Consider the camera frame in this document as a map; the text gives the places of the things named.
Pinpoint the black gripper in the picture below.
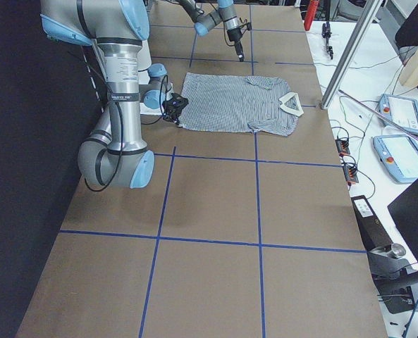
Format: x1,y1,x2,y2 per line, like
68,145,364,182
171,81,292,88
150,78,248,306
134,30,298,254
227,28,245,62
162,105,185,124

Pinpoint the navy white striped polo shirt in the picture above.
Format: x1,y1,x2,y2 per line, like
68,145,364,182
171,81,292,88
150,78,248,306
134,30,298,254
179,73,304,137

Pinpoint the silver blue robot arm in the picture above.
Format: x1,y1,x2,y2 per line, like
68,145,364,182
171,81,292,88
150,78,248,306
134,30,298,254
178,0,252,62
40,1,188,192

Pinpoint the red cylinder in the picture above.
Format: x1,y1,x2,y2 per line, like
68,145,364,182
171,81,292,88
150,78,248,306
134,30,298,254
304,0,319,31

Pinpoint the orange black connector block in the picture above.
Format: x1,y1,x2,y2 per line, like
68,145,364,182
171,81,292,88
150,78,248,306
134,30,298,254
343,163,359,186
335,138,350,156

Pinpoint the far blue teach pendant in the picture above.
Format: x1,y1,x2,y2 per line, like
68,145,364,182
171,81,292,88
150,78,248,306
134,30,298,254
379,94,418,135

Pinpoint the blue teach pendant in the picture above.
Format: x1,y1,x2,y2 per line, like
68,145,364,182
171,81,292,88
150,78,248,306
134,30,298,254
379,94,418,135
372,134,418,184

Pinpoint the near blue teach pendant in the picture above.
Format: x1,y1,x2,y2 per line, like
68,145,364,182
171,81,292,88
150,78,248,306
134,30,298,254
372,134,418,184

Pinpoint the metal reacher grabber stick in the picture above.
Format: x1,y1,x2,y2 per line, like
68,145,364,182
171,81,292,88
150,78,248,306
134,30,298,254
338,89,418,158

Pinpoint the black box white label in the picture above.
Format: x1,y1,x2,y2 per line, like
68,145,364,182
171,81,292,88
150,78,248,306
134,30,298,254
351,195,393,251

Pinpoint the black clamp metal knob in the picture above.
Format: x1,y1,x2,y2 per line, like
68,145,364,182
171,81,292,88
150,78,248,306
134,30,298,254
367,244,418,314

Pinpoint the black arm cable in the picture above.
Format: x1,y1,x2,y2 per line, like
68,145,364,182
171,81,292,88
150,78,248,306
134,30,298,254
83,52,176,192
223,16,250,46

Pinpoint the aluminium frame post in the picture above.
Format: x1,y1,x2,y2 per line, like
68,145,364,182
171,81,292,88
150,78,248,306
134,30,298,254
321,0,382,110

